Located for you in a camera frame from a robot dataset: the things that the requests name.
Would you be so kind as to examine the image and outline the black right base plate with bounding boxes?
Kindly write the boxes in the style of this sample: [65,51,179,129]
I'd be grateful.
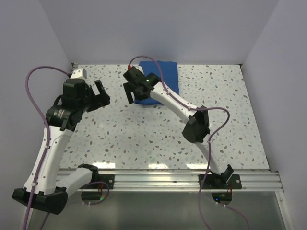
[202,174,242,190]

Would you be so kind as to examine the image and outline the blue surgical drape cloth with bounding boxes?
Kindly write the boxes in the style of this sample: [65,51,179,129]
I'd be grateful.
[134,61,179,105]

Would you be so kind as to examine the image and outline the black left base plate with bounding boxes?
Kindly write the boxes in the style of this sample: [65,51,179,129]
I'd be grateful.
[99,174,115,190]

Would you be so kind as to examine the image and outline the aluminium mounting rail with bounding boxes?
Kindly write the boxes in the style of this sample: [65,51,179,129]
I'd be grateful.
[99,169,283,192]

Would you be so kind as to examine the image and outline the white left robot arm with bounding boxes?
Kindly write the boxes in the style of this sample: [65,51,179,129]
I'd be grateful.
[12,68,110,215]

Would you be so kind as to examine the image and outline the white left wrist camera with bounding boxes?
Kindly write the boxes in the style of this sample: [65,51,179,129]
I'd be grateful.
[70,67,87,81]

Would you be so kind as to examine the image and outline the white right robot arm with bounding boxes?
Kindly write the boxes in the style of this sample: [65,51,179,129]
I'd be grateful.
[123,66,234,189]

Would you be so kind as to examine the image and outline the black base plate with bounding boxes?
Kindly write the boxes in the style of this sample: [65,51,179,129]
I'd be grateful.
[99,174,115,190]
[202,174,242,190]

